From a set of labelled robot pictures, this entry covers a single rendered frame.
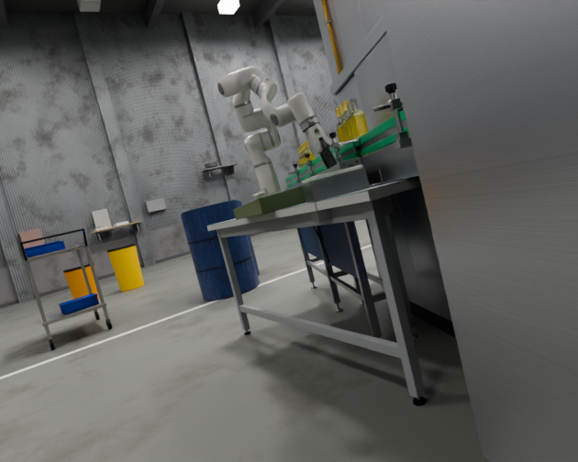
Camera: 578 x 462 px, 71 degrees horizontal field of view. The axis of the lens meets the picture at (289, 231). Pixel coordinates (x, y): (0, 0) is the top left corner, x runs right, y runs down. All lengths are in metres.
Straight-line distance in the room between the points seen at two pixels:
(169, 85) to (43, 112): 3.34
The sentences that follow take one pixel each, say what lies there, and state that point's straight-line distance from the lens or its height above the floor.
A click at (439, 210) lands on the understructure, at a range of 0.90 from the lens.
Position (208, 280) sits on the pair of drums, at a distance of 4.10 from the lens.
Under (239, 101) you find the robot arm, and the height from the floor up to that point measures 1.27.
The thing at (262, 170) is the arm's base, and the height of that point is 0.94.
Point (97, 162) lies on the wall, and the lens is 11.93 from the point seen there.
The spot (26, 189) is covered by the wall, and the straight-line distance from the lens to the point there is 11.78.
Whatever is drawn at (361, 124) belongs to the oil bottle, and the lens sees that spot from 1.86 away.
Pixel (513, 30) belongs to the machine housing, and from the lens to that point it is 0.66.
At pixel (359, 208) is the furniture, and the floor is 0.69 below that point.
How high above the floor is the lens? 0.78
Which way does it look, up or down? 4 degrees down
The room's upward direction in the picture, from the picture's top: 14 degrees counter-clockwise
